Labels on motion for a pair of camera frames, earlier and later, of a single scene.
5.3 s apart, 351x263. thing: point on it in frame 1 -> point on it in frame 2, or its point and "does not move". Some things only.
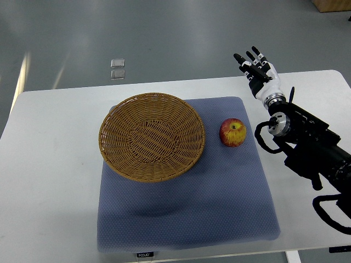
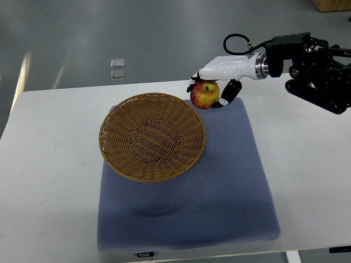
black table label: [146, 254] does not move
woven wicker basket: [151, 137] does not move
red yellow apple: [232, 132] -> [204, 93]
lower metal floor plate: [117, 74] does not move
